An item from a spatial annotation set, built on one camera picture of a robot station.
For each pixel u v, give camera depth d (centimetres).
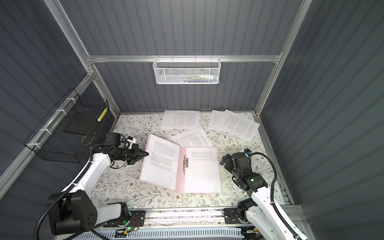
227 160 72
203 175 93
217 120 116
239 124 113
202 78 92
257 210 61
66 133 73
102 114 81
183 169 89
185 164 91
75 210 40
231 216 74
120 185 85
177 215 76
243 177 58
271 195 50
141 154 78
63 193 42
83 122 75
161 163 84
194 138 105
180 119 115
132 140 80
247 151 72
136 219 72
